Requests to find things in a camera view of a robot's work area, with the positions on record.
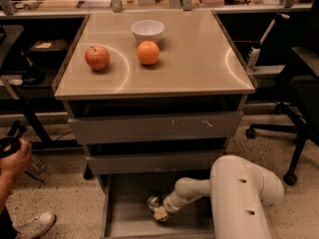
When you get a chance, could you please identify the grey top drawer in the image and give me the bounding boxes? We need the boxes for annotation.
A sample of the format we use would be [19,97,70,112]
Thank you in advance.
[69,112,242,144]

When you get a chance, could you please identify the red apple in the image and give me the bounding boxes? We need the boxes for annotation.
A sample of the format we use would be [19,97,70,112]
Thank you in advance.
[85,46,111,72]

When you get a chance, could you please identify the orange fruit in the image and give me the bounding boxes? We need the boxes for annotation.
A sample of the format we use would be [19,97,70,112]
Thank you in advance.
[137,41,160,66]

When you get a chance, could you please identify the grey open bottom drawer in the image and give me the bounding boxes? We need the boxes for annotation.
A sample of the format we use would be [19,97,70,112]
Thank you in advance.
[102,170,215,239]

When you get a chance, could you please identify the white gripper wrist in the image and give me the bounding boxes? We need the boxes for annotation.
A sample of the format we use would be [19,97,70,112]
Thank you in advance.
[154,191,185,222]

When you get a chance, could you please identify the black round controller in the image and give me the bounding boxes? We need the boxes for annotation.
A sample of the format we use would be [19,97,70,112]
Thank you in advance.
[0,120,27,158]

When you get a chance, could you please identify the plastic water bottle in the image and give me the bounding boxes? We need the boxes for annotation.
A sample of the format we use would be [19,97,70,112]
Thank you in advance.
[31,158,47,172]

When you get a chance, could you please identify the white sneaker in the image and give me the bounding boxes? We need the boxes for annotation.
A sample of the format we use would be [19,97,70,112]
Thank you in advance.
[15,211,56,239]

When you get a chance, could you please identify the black office chair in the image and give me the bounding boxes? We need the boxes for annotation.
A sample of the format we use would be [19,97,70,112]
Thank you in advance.
[245,0,319,186]

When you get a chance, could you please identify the white bowl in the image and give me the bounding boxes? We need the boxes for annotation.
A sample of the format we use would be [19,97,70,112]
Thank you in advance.
[131,20,165,43]

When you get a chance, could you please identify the grey drawer cabinet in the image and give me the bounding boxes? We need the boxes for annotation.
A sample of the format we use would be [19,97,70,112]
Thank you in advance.
[52,9,258,239]

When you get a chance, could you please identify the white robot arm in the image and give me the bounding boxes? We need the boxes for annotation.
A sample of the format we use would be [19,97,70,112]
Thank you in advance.
[148,155,284,239]

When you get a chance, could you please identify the person's hand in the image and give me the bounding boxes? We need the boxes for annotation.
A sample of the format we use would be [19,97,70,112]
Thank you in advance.
[0,139,32,186]

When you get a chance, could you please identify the black box with label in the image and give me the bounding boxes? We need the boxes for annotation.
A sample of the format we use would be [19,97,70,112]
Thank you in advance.
[28,39,70,60]

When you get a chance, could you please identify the black desk frame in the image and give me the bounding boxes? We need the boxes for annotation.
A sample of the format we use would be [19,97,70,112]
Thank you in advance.
[0,24,83,151]

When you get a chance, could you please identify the black joystick device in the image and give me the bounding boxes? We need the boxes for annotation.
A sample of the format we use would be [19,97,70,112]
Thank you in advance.
[20,51,45,86]

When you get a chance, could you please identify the grey middle drawer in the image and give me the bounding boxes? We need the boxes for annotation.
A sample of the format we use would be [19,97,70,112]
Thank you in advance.
[86,150,224,175]

